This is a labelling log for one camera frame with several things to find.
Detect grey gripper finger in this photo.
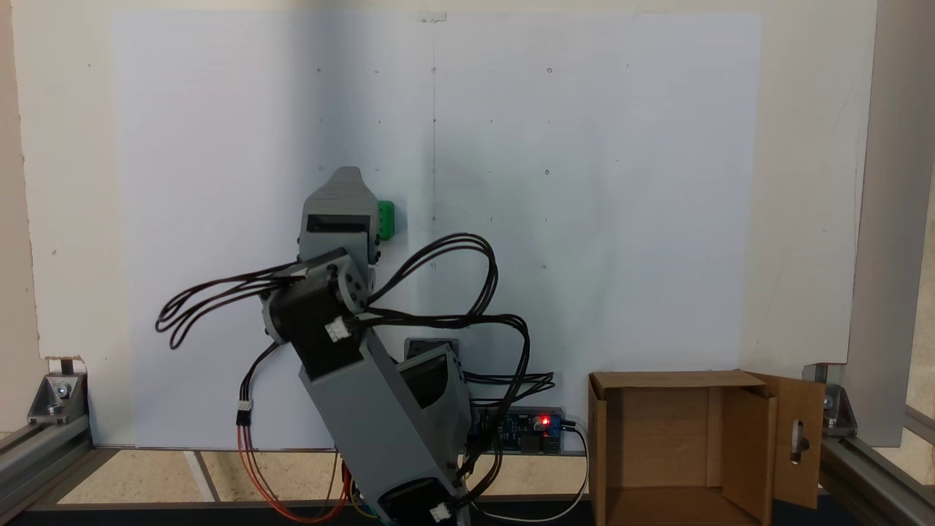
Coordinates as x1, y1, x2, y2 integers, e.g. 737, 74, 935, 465
305, 167, 378, 218

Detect blue circuit board red LED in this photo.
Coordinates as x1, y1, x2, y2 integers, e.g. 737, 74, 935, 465
471, 408, 565, 455

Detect orange red wires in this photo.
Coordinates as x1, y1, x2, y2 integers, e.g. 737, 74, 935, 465
237, 424, 356, 524

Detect open cardboard box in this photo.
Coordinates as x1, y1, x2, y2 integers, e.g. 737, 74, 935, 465
588, 369, 827, 526

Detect aluminium frame rail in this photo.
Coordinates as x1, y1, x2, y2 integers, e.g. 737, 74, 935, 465
818, 435, 935, 526
0, 416, 94, 516

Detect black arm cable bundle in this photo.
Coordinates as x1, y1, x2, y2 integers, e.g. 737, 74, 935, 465
364, 232, 557, 514

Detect large white paper sheet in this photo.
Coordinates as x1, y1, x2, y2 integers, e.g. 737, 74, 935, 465
110, 10, 765, 451

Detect metal corner bracket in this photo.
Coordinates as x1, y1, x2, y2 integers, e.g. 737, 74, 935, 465
28, 373, 90, 426
823, 383, 858, 439

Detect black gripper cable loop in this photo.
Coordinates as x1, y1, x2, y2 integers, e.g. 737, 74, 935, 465
155, 262, 309, 351

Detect black cable white connector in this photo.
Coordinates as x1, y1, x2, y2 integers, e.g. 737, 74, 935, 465
235, 340, 287, 429

